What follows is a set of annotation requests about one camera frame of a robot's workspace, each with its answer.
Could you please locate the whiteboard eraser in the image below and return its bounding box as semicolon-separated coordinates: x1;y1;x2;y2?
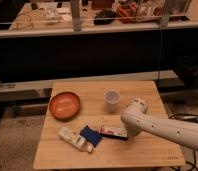
100;125;128;140

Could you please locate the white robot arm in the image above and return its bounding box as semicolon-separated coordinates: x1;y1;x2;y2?
121;98;198;151

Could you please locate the translucent plastic cup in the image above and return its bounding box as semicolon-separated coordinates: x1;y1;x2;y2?
104;90;121;113

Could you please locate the orange bowl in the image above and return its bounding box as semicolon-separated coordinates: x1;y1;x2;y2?
49;92;81;120

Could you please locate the wooden table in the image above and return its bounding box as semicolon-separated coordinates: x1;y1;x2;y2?
33;81;185;169

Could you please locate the blue cloth piece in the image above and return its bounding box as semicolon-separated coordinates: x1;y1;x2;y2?
80;126;102;147

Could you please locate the white plastic bottle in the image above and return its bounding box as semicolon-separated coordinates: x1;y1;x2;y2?
59;127;94;153

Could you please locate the black object on bench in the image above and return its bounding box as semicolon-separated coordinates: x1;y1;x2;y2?
93;10;116;25

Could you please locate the red object on bench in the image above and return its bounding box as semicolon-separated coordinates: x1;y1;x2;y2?
116;3;137;23

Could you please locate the metal post left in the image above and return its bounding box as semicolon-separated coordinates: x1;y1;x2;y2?
70;0;81;31

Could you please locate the metal post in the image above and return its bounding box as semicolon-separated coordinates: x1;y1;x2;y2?
159;0;174;28
70;0;81;31

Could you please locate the metal post right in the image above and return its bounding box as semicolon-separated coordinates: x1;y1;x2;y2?
159;0;174;28

